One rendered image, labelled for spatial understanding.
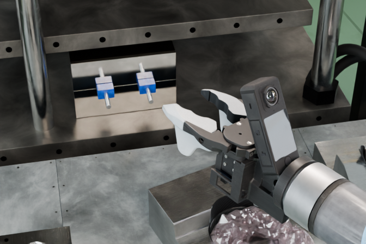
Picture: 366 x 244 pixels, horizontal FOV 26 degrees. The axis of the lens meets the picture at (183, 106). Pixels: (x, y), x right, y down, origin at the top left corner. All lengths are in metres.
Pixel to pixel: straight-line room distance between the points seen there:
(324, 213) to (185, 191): 0.83
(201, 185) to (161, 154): 0.27
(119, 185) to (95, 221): 0.13
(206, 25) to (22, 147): 0.56
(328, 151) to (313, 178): 1.00
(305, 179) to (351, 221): 0.07
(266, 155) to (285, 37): 1.52
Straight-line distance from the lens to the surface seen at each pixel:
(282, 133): 0.95
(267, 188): 0.98
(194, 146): 1.02
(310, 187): 0.91
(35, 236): 1.70
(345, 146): 1.93
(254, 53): 2.36
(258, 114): 0.92
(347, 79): 3.67
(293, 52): 2.38
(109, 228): 1.79
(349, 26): 4.06
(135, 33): 2.00
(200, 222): 1.67
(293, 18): 2.09
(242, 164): 0.96
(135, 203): 1.84
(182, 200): 1.69
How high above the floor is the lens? 2.09
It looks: 37 degrees down
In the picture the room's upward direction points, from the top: straight up
